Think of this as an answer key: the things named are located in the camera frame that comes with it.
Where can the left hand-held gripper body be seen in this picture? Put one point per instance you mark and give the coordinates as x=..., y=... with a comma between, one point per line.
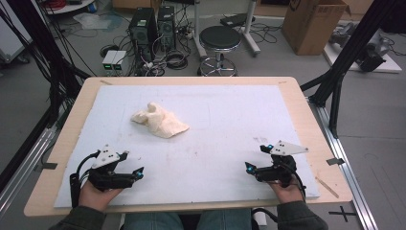
x=108, y=179

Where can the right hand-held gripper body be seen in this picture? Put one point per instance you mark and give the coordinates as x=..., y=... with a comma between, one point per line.
x=277, y=171

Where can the cream printed cloth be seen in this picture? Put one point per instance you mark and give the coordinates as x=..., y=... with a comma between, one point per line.
x=159, y=121

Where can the person's left hand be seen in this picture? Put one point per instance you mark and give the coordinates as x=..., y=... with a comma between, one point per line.
x=95, y=198

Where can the person's right hand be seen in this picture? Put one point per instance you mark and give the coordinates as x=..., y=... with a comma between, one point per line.
x=287, y=193

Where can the white foam mat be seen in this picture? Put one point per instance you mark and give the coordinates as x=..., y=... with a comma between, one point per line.
x=207, y=159

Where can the person's left leg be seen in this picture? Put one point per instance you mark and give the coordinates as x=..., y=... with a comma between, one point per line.
x=153, y=222

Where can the person's leg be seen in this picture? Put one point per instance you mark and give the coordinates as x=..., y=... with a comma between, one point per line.
x=225, y=220
x=153, y=222

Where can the thin wooden stick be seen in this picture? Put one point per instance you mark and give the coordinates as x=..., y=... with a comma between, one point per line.
x=327, y=187

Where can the person's right leg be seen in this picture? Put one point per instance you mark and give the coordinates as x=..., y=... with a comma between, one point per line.
x=225, y=220

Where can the white power supply unit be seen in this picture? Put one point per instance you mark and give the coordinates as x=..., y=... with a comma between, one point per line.
x=119, y=61
x=108, y=60

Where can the black round stool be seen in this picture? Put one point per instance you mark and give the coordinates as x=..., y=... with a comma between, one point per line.
x=220, y=38

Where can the white desk leg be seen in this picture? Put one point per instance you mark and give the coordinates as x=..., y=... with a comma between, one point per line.
x=250, y=28
x=198, y=28

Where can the large black computer tower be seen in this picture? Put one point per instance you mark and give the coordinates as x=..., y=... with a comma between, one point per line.
x=142, y=32

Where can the brown cardboard box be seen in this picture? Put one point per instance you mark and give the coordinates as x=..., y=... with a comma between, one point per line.
x=312, y=25

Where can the flat black device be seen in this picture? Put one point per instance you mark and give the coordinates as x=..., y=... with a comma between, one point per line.
x=236, y=19

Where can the slim black computer tower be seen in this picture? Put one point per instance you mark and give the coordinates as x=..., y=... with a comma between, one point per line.
x=166, y=28

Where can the clear plastic bag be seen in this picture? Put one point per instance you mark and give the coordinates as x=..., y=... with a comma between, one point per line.
x=95, y=21

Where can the grey machine part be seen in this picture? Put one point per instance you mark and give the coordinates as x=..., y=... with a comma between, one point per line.
x=343, y=33

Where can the black machine on board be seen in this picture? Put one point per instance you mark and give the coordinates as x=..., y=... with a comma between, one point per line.
x=372, y=57

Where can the white floor board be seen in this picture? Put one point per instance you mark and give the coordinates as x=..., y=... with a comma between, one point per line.
x=387, y=65

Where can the round white table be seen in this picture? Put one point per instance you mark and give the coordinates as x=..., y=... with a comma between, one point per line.
x=75, y=5

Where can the aluminium rail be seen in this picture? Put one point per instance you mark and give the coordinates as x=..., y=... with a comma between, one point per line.
x=348, y=179
x=22, y=166

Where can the white wall panel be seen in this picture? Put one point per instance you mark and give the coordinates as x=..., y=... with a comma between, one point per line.
x=12, y=38

